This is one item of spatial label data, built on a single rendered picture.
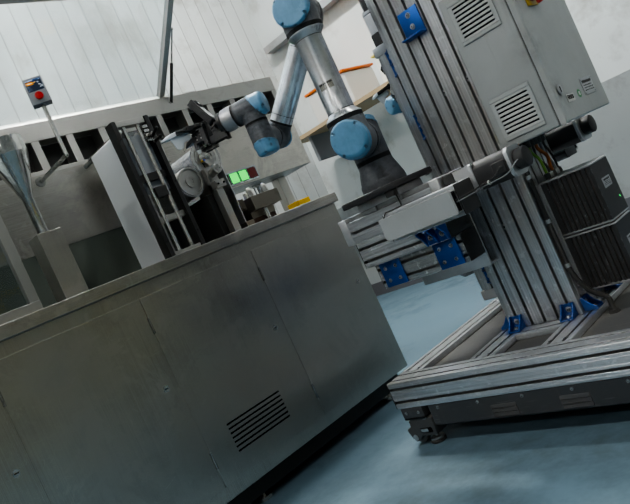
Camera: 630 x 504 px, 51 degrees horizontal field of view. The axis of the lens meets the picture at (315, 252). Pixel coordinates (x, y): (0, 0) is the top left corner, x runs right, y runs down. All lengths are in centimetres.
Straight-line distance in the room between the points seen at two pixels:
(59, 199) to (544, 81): 188
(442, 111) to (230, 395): 116
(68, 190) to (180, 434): 118
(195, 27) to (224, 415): 442
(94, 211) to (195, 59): 328
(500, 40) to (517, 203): 48
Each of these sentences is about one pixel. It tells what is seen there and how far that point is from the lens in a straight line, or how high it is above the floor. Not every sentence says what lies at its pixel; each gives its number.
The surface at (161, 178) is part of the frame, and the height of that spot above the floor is 120.
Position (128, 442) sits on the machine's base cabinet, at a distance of 214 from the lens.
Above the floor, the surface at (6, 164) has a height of 143.
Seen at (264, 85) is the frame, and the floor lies 161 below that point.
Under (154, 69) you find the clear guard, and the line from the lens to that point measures 325.
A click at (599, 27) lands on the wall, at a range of 492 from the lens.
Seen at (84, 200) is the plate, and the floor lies 129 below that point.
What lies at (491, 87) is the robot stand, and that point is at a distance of 201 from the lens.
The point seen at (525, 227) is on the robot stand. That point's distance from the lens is 211.
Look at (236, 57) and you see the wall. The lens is 630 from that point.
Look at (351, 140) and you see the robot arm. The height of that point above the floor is 98.
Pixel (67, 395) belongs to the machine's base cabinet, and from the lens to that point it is 208.
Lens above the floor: 77
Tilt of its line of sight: 1 degrees down
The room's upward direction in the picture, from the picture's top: 24 degrees counter-clockwise
